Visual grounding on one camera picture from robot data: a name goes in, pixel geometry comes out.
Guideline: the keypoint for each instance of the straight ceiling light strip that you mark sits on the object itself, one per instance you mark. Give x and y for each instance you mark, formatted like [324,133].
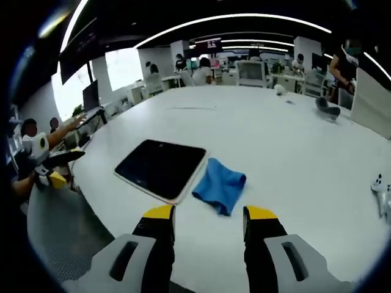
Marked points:
[71,27]

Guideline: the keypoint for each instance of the dark grey device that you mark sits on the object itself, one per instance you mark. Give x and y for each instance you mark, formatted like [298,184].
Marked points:
[327,108]

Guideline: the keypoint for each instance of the long curved ceiling light strip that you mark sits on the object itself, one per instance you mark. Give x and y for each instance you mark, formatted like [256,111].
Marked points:
[232,17]

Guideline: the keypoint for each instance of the blue cleaning cloth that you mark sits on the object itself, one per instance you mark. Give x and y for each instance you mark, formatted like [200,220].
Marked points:
[220,186]

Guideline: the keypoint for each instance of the white partition panel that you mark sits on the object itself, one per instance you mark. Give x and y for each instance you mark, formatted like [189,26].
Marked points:
[371,103]

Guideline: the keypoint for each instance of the small white object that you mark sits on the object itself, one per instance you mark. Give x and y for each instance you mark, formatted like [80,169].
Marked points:
[279,89]

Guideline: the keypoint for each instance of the white and grey device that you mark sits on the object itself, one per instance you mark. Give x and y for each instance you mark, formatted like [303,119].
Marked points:
[382,198]

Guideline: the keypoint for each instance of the black monitor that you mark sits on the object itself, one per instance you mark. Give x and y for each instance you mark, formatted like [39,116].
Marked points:
[91,96]

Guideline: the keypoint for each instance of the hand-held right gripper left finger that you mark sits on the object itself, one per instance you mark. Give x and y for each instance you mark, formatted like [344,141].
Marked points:
[155,259]

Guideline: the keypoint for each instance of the black tablet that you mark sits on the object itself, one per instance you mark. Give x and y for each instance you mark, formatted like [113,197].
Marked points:
[162,166]

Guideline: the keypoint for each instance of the white mesh office chair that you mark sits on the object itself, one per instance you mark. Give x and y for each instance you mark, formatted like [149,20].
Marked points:
[250,73]

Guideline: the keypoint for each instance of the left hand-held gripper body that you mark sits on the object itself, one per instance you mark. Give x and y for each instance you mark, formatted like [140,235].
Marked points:
[38,149]

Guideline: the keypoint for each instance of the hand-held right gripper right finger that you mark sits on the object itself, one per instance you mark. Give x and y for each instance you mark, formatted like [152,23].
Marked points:
[262,259]

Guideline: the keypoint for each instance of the large dark wall screen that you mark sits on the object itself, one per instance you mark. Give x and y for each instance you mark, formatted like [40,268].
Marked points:
[79,52]

